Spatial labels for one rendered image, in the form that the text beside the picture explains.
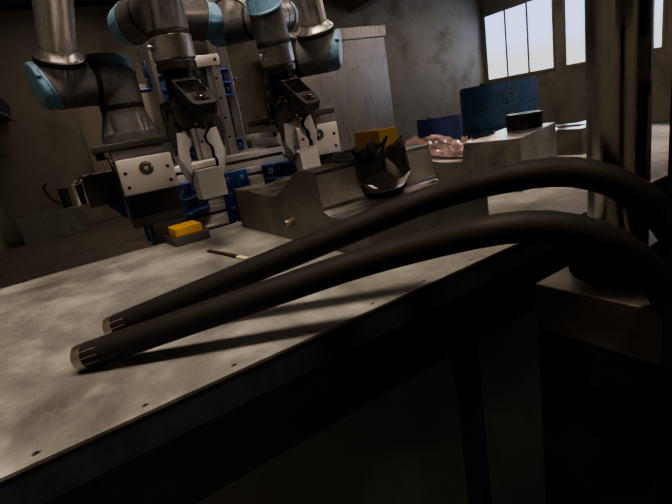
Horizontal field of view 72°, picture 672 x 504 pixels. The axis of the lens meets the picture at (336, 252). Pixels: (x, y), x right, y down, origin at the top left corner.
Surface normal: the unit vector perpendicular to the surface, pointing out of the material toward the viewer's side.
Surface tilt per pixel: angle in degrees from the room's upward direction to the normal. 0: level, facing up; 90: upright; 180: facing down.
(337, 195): 83
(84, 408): 0
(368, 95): 90
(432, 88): 90
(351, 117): 90
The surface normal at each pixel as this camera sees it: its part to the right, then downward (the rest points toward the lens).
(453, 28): 0.46, 0.18
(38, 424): -0.17, -0.95
